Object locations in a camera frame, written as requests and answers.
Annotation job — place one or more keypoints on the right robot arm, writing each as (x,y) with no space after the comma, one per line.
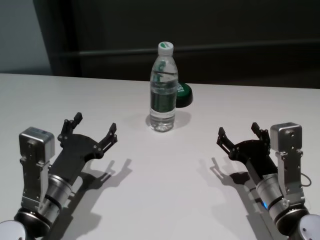
(287,210)

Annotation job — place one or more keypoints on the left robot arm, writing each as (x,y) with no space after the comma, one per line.
(55,192)

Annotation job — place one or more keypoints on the green and black push button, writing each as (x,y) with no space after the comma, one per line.
(185,96)

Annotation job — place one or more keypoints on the grey horizontal metal rail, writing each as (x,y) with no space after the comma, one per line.
(200,52)

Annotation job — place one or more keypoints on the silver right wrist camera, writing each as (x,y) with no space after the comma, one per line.
(287,150)

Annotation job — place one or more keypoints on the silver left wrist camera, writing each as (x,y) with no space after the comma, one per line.
(35,155)

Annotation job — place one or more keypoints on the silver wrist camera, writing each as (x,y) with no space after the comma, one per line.
(35,155)
(287,150)

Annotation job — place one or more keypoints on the dark vertical frame post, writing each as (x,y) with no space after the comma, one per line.
(60,37)

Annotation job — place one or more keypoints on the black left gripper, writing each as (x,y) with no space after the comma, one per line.
(75,152)

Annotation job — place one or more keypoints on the clear plastic water bottle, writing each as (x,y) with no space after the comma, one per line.
(162,107)

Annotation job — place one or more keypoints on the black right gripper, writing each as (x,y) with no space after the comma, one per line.
(255,155)

